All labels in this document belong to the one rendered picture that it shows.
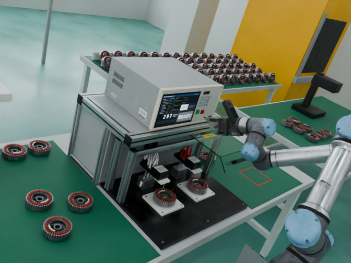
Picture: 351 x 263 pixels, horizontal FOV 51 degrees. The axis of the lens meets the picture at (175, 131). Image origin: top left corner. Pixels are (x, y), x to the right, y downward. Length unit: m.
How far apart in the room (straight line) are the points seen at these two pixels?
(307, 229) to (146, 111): 0.84
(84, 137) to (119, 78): 0.35
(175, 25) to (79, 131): 4.09
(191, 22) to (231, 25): 2.56
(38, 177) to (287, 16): 4.15
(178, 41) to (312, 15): 1.93
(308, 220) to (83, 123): 1.14
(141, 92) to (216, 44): 6.63
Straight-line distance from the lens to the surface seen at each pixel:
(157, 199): 1.78
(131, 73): 1.76
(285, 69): 5.27
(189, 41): 5.69
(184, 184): 2.00
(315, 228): 1.33
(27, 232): 1.60
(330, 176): 1.43
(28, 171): 1.91
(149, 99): 1.67
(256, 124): 1.61
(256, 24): 5.54
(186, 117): 1.81
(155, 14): 9.66
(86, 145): 1.90
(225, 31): 8.15
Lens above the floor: 1.87
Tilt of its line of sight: 26 degrees down
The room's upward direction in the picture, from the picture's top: 18 degrees clockwise
